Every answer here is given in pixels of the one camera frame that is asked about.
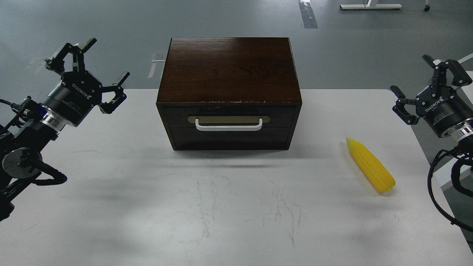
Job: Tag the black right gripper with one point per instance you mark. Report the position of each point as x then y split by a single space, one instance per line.
427 111

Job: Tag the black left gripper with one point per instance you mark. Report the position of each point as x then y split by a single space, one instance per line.
72 96

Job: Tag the yellow corn cob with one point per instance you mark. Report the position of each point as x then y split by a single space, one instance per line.
373 169

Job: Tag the dark wooden drawer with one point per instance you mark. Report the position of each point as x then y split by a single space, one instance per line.
277 128

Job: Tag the white drawer handle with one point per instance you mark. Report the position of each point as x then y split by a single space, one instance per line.
228 128

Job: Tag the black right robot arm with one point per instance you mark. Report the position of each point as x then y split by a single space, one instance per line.
439 156

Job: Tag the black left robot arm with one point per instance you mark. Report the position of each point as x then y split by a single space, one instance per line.
35 124

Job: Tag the dark wooden drawer cabinet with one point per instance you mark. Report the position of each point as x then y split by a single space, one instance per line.
233 71

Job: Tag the white table leg base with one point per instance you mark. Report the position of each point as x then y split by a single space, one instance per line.
370 5

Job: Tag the grey floor tape strip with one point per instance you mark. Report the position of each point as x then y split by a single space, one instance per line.
307 14

